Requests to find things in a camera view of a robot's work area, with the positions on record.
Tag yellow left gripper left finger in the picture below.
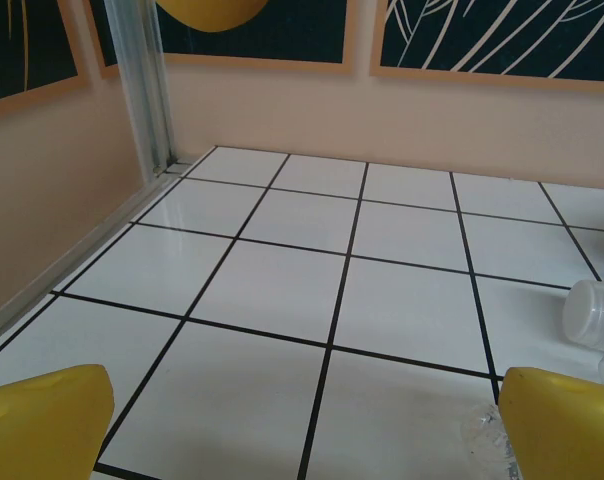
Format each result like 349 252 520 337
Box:
0 364 116 480

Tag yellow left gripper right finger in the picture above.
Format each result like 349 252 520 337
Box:
497 366 604 480

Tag clear bottle with red cap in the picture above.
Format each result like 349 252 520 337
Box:
460 402 526 480

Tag green label bottle white cap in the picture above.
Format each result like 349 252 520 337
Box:
562 278 604 352

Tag aluminium corner post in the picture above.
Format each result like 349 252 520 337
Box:
104 0 178 177

